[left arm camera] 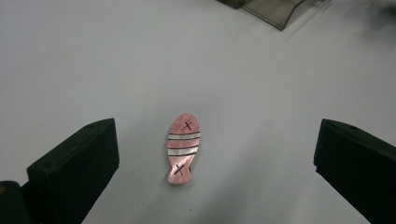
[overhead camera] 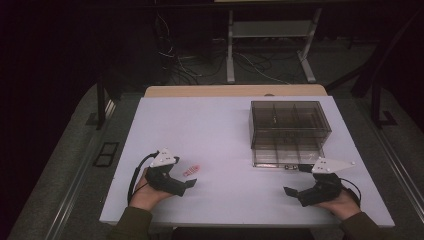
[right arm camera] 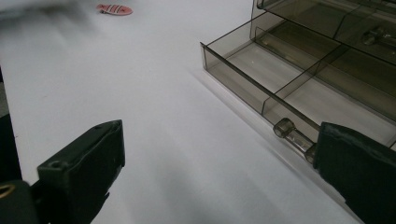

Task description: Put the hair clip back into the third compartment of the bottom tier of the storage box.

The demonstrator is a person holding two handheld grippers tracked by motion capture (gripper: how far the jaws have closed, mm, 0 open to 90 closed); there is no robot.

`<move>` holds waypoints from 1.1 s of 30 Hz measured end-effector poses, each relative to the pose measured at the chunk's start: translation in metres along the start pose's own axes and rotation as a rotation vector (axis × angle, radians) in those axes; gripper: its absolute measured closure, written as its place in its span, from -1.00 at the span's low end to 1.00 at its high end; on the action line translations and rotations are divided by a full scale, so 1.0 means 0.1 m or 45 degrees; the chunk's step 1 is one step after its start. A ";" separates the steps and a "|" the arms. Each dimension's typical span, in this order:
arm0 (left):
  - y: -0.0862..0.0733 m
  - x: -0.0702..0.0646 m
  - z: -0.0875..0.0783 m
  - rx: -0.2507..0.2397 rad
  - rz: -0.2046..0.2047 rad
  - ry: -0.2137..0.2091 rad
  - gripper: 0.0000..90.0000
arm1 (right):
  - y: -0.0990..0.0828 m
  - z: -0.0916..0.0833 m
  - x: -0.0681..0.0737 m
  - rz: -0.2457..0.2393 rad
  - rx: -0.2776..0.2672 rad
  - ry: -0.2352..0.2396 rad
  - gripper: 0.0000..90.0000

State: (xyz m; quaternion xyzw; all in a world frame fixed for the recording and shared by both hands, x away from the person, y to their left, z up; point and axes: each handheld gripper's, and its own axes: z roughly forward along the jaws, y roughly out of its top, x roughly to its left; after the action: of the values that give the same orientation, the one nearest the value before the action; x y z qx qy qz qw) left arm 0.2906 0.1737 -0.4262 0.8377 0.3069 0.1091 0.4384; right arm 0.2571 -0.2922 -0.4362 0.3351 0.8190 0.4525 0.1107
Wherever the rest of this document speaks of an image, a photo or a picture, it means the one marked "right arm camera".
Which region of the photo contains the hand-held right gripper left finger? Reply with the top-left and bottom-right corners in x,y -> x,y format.
30,119 -> 126,224

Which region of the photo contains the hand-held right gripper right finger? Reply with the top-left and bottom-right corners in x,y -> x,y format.
312,121 -> 396,224

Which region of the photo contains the smoky transparent plastic drawer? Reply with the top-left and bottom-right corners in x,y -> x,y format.
200,11 -> 396,165

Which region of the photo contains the smoky transparent drawer cabinet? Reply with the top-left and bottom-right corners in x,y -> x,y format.
249,0 -> 396,124

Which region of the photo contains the smoky transparent closed drawer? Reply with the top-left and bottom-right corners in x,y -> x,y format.
257,0 -> 396,66

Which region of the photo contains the small pink fish toy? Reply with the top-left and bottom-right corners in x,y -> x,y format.
95,3 -> 134,17

